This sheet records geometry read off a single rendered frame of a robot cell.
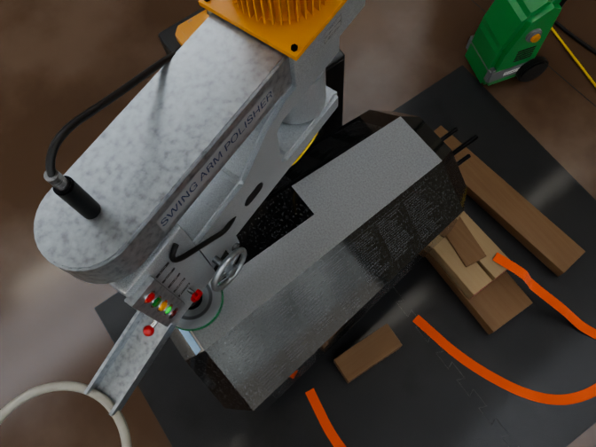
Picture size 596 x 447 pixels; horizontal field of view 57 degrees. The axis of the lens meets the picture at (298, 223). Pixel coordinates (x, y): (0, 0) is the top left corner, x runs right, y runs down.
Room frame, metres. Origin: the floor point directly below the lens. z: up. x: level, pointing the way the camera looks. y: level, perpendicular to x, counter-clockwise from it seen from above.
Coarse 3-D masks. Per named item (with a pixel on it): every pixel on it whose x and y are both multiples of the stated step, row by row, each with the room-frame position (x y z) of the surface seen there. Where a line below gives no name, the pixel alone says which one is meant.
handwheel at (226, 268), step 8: (240, 248) 0.50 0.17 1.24; (216, 256) 0.50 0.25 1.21; (232, 256) 0.47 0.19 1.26; (240, 256) 0.49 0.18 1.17; (216, 264) 0.47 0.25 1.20; (224, 264) 0.45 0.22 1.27; (232, 264) 0.46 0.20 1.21; (240, 264) 0.48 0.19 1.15; (216, 272) 0.43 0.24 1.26; (224, 272) 0.44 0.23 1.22; (232, 272) 0.44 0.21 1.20; (216, 280) 0.41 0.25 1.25; (224, 280) 0.44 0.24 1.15; (216, 288) 0.40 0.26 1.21
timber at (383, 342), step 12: (372, 336) 0.34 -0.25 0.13; (384, 336) 0.33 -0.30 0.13; (360, 348) 0.30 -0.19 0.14; (372, 348) 0.29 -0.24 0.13; (384, 348) 0.28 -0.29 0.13; (396, 348) 0.27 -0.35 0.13; (336, 360) 0.26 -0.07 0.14; (348, 360) 0.25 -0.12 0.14; (360, 360) 0.24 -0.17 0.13; (372, 360) 0.23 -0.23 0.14; (348, 372) 0.20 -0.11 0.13; (360, 372) 0.19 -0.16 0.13
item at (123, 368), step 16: (144, 320) 0.40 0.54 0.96; (128, 336) 0.36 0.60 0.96; (144, 336) 0.35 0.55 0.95; (160, 336) 0.33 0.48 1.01; (112, 352) 0.32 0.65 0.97; (128, 352) 0.32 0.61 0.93; (144, 352) 0.31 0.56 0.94; (112, 368) 0.28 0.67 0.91; (128, 368) 0.27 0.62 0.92; (144, 368) 0.25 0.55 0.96; (96, 384) 0.24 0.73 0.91; (112, 384) 0.23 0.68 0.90; (128, 384) 0.21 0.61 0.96
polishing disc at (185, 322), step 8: (208, 288) 0.50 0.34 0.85; (208, 296) 0.47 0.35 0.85; (216, 296) 0.47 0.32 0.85; (200, 304) 0.45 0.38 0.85; (208, 304) 0.45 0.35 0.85; (216, 304) 0.44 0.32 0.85; (192, 312) 0.43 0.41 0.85; (200, 312) 0.42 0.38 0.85; (208, 312) 0.42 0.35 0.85; (216, 312) 0.41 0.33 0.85; (184, 320) 0.41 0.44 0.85; (192, 320) 0.40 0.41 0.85; (200, 320) 0.40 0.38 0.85; (208, 320) 0.39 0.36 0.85; (184, 328) 0.38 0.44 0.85; (192, 328) 0.37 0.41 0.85
